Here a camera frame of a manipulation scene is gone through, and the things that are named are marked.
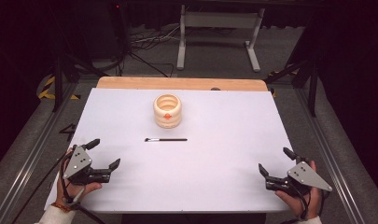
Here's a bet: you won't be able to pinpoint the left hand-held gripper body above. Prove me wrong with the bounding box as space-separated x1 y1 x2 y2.
63 145 112 187

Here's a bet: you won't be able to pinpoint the orange bracelet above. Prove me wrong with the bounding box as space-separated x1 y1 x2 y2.
50 202 71 213

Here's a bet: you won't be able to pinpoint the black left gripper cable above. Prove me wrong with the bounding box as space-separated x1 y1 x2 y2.
60 150 106 224

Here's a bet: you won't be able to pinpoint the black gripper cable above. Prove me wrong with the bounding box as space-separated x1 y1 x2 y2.
287 183 313 220
60 150 106 224

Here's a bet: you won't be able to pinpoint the thin black cable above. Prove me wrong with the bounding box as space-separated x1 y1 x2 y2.
10 150 69 224

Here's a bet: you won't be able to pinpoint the black triangular bracket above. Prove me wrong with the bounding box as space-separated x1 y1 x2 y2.
58 123 77 143

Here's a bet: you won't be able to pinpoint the black curtain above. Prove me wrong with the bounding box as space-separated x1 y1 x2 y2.
314 0 378 200
0 0 63 175

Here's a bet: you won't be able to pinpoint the aluminium floor rail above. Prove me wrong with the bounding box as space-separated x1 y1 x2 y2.
0 81 81 224
293 87 366 224

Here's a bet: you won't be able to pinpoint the black computer tower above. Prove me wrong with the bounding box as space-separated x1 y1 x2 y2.
109 0 132 59

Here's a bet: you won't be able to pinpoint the white metal stand frame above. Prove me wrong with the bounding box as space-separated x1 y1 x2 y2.
175 4 266 74

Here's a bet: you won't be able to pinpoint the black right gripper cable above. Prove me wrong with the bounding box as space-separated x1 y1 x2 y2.
287 183 313 220

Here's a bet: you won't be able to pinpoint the grey hand strap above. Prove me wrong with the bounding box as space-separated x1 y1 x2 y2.
72 186 86 207

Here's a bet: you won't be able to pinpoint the person's right hand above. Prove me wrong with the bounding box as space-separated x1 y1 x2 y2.
274 160 322 219

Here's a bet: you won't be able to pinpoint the cream ribbed round holder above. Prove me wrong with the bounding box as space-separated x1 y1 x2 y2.
152 93 183 130

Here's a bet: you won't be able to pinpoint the yellow black floor tape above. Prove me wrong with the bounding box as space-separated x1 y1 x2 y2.
35 76 81 102

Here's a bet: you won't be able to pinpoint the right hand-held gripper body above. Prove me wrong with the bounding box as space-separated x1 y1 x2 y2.
265 161 333 198

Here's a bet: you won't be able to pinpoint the white table mat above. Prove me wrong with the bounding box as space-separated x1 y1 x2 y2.
44 87 298 215

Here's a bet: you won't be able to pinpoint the bundle of floor cables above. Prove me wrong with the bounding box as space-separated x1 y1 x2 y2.
129 23 182 51

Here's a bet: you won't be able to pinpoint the black pen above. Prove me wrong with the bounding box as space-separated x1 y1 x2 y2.
144 137 189 143

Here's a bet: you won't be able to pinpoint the person's left hand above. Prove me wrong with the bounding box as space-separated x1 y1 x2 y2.
56 148 103 207

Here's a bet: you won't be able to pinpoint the black metal stand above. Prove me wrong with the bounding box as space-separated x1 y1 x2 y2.
50 46 110 113
264 46 320 119

